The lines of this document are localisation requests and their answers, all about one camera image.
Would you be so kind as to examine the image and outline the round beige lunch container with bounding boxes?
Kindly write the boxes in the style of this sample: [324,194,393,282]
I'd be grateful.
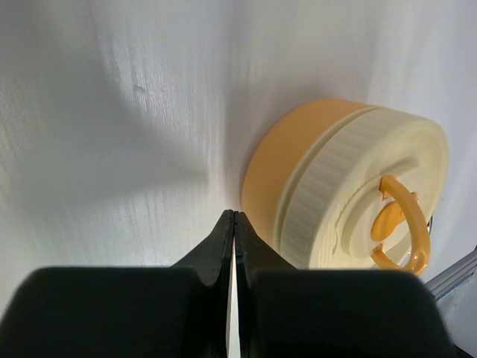
[241,98,377,251]

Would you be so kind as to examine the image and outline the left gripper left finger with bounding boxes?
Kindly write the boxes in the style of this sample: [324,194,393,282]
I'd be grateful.
[1,210,234,357]

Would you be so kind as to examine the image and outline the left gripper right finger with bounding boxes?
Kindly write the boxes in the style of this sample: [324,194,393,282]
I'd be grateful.
[234,213,457,357]

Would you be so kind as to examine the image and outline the round beige container lid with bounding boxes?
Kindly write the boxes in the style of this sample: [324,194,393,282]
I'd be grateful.
[277,107,449,269]

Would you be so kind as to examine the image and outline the aluminium mounting rail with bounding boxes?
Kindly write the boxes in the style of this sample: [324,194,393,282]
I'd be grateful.
[425,248,476,300]

